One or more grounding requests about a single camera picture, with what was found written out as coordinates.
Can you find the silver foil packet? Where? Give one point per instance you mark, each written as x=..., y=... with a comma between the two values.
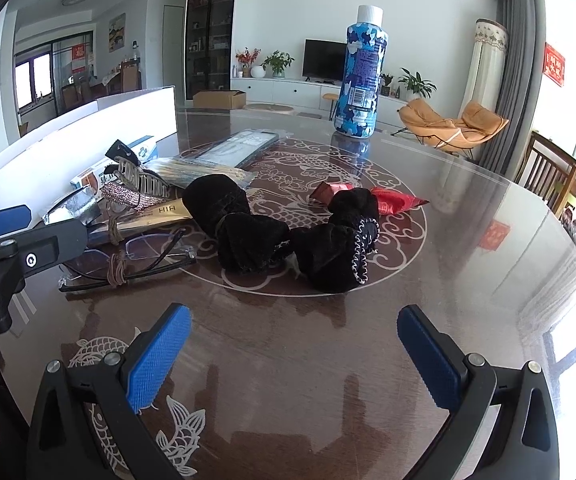
x=75, y=205

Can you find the wooden stool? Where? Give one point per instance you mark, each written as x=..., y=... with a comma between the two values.
x=330, y=97

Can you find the black frame glasses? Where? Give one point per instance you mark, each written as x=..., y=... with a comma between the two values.
x=153, y=252

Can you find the glass sliding door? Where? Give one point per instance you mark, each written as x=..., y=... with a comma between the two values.
x=43, y=75

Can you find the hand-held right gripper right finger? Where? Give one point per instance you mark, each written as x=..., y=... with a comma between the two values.
x=428, y=365

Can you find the white storage box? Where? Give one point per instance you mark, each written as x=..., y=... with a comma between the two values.
x=68, y=135

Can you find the blue white medicine box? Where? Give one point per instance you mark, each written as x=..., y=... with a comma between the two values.
x=143, y=149

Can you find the dark glass display cabinet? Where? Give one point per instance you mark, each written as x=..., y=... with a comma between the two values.
x=210, y=35

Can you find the cardboard box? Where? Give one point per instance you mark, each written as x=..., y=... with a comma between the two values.
x=218, y=100

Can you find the small potted plant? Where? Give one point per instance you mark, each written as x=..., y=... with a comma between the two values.
x=387, y=82

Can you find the grey curtain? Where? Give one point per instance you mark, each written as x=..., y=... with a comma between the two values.
x=510, y=85

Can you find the orange lounge chair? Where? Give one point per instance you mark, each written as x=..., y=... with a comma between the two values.
x=428, y=117

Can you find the beige floor mat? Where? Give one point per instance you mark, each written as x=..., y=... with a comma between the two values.
x=268, y=106

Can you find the green potted plant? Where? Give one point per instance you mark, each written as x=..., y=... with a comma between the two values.
x=278, y=62

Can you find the black television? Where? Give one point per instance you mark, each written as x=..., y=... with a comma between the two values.
x=323, y=60

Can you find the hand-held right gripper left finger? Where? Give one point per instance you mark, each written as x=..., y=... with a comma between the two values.
x=160, y=360

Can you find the red flower arrangement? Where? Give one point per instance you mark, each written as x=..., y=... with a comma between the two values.
x=247, y=57

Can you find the silver hair claw clip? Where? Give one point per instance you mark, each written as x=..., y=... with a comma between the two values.
x=140, y=180

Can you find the red door decoration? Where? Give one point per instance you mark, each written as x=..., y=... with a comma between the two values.
x=79, y=55

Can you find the red snack packet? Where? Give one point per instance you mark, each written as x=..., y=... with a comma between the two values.
x=398, y=203

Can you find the wooden chair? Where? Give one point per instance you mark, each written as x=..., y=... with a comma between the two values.
x=543, y=165

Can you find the cotton swab pack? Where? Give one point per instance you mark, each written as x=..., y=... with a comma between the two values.
x=203, y=172

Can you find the blue camouflage bottle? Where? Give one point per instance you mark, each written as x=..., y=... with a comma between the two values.
x=360, y=70

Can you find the white round vase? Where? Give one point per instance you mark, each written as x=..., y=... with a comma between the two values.
x=257, y=72

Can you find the pink glitter hair band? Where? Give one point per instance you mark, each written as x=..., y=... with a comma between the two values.
x=123, y=192

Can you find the large leafy potted plant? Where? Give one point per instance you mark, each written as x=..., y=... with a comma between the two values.
x=416, y=85

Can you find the black velvet pouch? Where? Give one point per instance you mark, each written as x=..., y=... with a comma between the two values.
x=213, y=200
x=323, y=255

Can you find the framed wall painting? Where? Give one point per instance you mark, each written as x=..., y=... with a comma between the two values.
x=117, y=32

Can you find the brown patterned glass desktop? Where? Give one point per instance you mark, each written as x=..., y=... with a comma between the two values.
x=293, y=360

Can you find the white television cabinet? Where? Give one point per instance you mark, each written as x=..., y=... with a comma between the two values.
x=278, y=91

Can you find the wooden dining furniture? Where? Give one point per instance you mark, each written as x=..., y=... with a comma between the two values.
x=128, y=77

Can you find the covered standing air conditioner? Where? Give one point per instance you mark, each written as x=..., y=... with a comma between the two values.
x=488, y=60

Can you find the gold packet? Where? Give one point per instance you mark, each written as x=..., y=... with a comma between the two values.
x=158, y=212

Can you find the red wall decoration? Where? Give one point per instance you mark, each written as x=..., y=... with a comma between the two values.
x=555, y=62

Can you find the phone case clear pack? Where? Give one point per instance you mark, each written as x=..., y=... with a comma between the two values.
x=240, y=147

